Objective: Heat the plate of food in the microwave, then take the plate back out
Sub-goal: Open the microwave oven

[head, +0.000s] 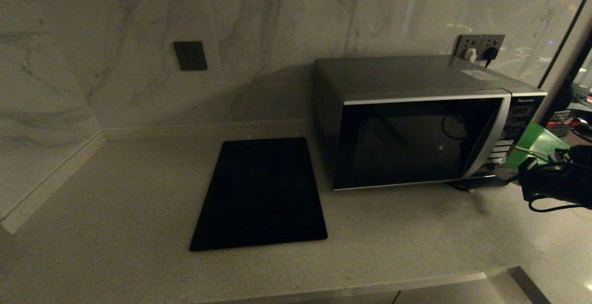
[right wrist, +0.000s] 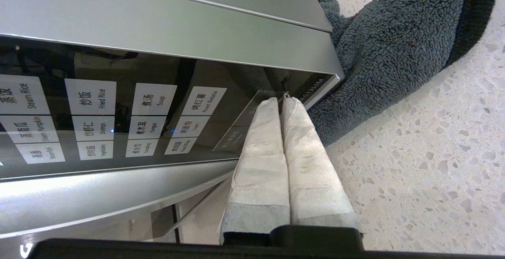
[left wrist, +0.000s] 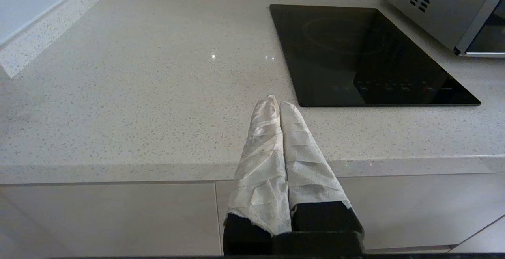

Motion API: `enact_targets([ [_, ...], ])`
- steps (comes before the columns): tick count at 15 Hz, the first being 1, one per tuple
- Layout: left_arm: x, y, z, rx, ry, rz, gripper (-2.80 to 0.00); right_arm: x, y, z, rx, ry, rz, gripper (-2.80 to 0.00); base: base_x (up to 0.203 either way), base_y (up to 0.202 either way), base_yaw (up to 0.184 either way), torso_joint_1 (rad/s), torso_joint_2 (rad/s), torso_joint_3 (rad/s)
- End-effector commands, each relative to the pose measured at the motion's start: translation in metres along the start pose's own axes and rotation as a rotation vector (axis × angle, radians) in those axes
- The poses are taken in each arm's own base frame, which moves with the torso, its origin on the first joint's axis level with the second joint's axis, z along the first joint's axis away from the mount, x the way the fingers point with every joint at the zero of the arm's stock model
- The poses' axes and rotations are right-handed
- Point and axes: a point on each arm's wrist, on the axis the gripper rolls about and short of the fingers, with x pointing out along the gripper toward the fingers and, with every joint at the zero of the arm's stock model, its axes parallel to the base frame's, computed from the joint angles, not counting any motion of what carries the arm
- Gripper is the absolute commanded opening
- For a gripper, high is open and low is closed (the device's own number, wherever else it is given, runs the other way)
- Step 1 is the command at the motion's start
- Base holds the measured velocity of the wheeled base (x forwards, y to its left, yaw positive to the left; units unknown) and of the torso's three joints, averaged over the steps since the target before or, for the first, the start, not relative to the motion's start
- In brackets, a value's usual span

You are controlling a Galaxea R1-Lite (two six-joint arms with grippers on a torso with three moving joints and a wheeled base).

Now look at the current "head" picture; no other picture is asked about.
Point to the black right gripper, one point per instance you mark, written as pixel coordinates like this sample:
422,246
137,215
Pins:
555,181

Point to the black glass microwave door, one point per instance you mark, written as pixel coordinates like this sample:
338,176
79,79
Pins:
402,146

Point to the dark pad under microwave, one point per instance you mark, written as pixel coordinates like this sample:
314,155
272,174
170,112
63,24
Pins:
481,182

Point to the silver Panasonic microwave oven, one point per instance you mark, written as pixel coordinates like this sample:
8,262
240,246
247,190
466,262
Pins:
402,76

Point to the green cutting board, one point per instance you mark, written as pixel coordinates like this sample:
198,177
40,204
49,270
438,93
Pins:
539,144

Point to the black power plug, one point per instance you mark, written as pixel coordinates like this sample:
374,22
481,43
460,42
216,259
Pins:
490,53

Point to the white power plug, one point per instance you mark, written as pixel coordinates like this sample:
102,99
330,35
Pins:
470,54

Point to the black glass induction cooktop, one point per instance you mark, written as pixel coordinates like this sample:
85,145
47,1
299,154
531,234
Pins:
260,197

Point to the grey double wall socket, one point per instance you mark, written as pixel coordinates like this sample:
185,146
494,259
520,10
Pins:
468,41

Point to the dark grey single wall socket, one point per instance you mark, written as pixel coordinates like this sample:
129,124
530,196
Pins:
190,56

